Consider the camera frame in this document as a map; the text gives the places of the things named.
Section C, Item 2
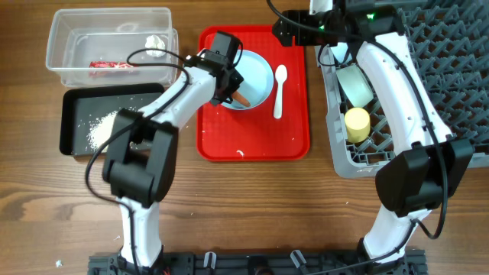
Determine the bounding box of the orange carrot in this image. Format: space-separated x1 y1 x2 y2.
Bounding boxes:
232 91 251 107

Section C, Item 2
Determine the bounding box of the large light blue plate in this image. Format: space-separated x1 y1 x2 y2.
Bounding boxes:
222 50 274 111

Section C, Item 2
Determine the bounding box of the white plastic spoon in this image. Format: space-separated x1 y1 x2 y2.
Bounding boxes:
273 64 287 119

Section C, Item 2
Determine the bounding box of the white tissue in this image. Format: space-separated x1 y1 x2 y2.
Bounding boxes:
144 34 167 58

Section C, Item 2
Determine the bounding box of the green bowl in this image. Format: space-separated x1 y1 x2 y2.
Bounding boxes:
336 64 374 108

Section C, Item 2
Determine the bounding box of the yellow plastic cup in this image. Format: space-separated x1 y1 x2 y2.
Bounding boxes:
345 108 371 143

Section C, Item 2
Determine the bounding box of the red snack wrapper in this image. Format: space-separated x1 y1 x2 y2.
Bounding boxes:
89 61 134 78

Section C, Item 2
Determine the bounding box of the white rice pile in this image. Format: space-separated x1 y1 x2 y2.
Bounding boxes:
78 95 161 153

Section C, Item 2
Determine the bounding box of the light blue rice bowl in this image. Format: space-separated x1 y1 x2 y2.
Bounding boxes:
330 42 352 66

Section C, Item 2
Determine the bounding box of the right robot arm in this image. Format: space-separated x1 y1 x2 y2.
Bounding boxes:
272 1 473 266

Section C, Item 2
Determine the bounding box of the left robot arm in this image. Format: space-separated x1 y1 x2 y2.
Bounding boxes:
102 31 244 274

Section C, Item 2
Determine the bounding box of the grey dishwasher rack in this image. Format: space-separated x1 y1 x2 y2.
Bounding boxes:
315 1 488 178

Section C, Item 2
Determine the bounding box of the red serving tray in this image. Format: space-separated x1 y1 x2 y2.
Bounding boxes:
196 25 310 162

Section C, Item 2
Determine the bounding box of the clear plastic bin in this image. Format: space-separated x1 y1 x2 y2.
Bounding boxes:
45 7 178 87

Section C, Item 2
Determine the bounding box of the black plastic tray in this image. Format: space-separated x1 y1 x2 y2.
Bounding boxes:
59 83 164 156

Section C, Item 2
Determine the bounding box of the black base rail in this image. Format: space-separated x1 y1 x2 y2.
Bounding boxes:
86 250 427 275

